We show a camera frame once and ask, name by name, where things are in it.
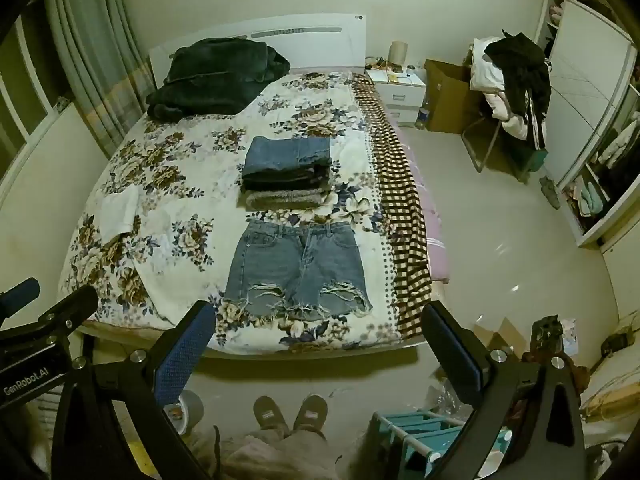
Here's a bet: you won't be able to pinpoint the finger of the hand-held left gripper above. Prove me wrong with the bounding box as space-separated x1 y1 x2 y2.
0 277 42 317
29 285 100 333

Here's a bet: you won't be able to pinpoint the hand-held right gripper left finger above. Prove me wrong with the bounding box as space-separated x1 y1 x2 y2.
50 301 217 480

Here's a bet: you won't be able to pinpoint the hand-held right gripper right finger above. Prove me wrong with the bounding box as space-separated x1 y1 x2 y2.
421 301 587 480

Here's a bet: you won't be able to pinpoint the ripped denim shorts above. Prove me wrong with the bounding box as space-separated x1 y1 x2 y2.
222 219 374 322

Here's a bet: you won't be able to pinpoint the folded grey fleece pants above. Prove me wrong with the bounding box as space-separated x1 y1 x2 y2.
245 187 342 212

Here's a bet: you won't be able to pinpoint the clear plastic bag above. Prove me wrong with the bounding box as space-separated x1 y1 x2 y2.
424 374 477 417

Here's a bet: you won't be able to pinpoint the flat cardboard pieces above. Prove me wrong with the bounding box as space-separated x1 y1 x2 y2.
471 316 527 357

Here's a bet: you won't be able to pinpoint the grey tape roll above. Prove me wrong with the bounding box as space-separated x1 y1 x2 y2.
166 388 205 437

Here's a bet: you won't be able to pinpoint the white radiator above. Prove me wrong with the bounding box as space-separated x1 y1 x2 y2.
29 390 67 480

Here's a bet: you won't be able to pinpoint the teal storage rack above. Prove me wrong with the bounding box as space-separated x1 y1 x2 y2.
369 409 507 480

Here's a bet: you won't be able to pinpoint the white folded cloth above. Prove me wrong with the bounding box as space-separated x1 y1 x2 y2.
97 190 141 241

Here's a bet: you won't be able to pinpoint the person's left slipper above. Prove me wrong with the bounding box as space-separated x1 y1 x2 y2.
253 395 291 436

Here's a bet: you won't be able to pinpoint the person's slipper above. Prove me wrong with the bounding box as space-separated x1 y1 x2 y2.
253 395 291 436
292 394 329 434

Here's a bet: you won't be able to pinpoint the person's right slipper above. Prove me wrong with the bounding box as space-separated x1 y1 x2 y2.
292 394 329 434

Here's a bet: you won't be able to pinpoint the person's beige trouser legs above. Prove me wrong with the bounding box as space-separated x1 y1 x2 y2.
190 426 342 480

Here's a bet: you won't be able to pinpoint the brown checked sheet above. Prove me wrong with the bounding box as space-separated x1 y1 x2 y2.
350 72 434 342

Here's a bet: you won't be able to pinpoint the bed with floral sheet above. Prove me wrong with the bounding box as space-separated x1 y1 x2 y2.
59 67 402 356

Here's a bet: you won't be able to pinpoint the grey shoes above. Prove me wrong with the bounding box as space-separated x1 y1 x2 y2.
539 175 563 210

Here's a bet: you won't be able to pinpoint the folded dark jeans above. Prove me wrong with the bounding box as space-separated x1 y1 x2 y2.
241 164 334 194

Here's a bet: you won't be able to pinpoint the metal folding chair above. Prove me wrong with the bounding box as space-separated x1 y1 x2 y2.
460 110 537 182

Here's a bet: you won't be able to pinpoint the folded blue jeans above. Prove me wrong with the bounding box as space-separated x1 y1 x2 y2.
244 136 333 172

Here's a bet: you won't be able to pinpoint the striped curtain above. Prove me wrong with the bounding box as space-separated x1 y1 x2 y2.
42 0 157 162

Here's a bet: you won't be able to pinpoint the brown cardboard box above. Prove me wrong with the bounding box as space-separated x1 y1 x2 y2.
423 59 489 135

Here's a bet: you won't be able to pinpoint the white nightstand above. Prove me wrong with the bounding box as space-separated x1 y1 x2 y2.
365 67 428 129

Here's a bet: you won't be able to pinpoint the dark fleece blanket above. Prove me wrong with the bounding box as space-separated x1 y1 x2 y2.
146 37 292 124

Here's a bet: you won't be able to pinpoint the chair piled with clothes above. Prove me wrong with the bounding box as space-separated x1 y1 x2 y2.
469 39 535 142

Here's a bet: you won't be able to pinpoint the white wardrobe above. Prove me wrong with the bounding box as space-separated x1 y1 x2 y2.
534 0 640 249

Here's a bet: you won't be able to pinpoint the black garment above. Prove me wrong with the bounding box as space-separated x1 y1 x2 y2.
483 32 552 117

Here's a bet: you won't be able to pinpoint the white bed headboard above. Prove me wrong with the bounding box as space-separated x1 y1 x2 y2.
148 13 369 92

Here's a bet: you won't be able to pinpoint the window frame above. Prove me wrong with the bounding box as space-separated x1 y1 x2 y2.
0 14 63 162

